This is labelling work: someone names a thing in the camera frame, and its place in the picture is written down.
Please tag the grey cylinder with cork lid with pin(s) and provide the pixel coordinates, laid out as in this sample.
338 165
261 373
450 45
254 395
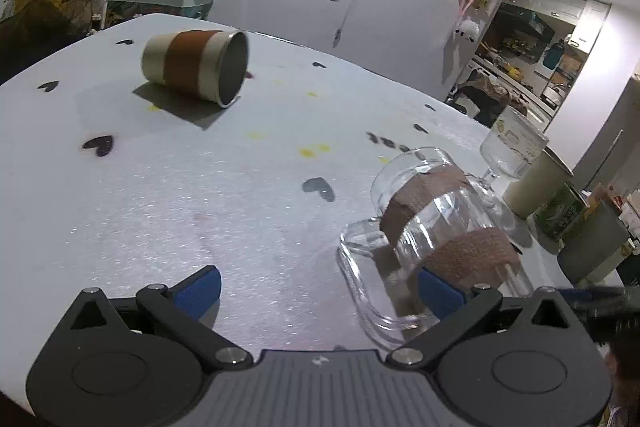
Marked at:
598 237

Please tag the tall beige cup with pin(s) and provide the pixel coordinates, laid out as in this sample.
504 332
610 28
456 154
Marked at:
540 182

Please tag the white plush toy hanging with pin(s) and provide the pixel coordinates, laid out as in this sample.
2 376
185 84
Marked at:
468 30

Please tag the clear stemmed glass goblet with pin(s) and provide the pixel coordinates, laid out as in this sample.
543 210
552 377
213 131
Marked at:
510 149

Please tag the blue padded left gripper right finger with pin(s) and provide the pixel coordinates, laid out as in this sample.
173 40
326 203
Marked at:
462 314

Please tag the cream cup with brown sleeve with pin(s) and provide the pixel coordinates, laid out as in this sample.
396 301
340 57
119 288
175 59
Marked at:
208 64

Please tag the glass mug with brown tape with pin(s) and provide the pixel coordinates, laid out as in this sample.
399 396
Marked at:
427 216

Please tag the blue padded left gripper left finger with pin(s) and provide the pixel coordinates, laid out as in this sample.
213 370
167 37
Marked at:
178 310

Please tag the white wall power socket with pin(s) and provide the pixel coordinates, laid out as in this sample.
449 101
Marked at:
7 9

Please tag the green printed can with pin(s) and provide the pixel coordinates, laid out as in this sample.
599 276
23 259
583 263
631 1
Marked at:
560 212

